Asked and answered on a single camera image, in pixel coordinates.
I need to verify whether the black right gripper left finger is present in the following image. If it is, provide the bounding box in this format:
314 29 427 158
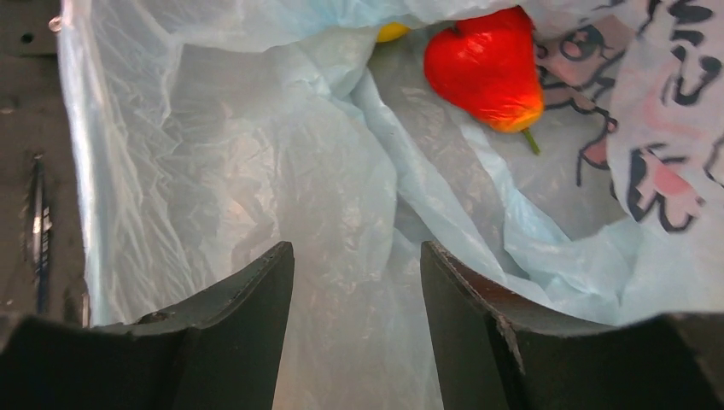
1 242 295 409

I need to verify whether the light blue plastic bag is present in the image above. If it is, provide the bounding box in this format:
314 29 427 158
59 1 723 409

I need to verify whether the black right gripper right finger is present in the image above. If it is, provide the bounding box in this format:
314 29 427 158
421 242 723 409

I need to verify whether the red fake wax apple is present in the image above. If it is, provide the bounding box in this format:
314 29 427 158
423 6 545 155

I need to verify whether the yellow fake pear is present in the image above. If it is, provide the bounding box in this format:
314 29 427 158
376 22 411 44

